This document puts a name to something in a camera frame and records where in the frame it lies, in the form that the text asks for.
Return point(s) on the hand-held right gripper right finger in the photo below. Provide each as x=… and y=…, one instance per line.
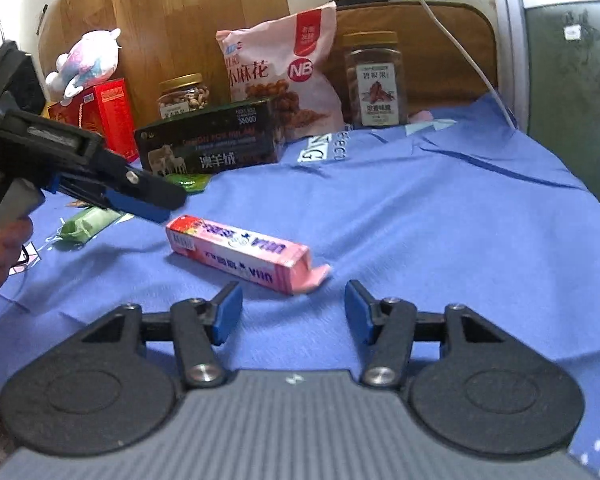
x=359, y=310

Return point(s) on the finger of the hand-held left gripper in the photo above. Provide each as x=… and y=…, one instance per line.
x=137, y=207
x=145, y=182

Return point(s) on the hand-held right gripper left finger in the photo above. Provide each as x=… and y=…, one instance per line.
x=227, y=312

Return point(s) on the bright green snack packet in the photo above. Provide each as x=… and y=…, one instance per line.
x=190, y=183

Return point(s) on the pink snack box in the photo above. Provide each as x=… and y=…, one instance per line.
x=240, y=250

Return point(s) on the person's left hand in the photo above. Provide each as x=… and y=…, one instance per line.
x=0, y=260

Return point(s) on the pale green snack packet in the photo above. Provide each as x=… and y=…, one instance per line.
x=92, y=225

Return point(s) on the black printed box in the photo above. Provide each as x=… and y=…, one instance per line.
x=210, y=140

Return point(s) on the red gift bag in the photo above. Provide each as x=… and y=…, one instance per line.
x=112, y=110

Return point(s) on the short nut jar gold lid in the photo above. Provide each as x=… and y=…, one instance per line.
x=185, y=95

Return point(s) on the pink plush toy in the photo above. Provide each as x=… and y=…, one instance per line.
x=87, y=62

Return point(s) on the blue printed blanket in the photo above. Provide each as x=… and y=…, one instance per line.
x=405, y=210

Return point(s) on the wooden board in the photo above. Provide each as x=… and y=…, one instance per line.
x=180, y=25

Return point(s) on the pink snack bag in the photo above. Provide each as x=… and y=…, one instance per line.
x=280, y=60

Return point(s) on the tall nut jar gold lid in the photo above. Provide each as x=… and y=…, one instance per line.
x=375, y=80

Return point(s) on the frosted patterned glass door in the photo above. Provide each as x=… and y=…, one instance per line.
x=575, y=70

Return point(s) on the white door frame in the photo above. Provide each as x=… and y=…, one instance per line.
x=507, y=35

